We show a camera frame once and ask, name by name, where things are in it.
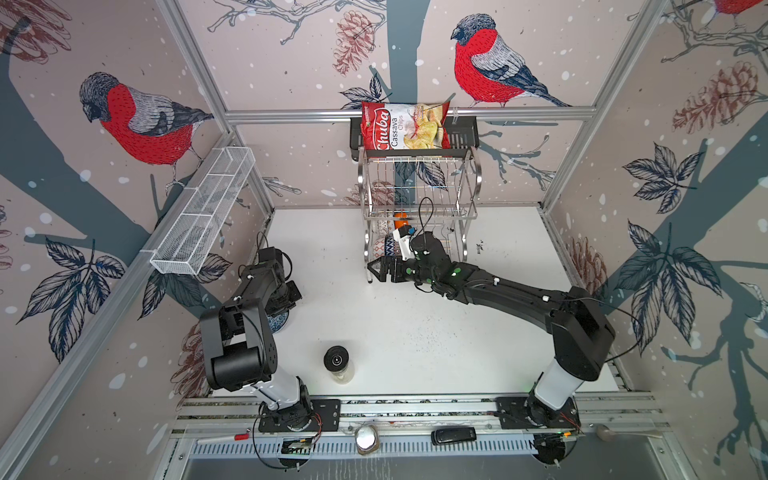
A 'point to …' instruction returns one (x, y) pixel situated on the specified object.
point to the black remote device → (453, 434)
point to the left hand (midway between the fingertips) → (288, 304)
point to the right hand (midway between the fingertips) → (374, 272)
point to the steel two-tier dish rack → (426, 190)
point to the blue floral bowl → (276, 323)
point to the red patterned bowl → (379, 248)
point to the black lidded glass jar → (337, 361)
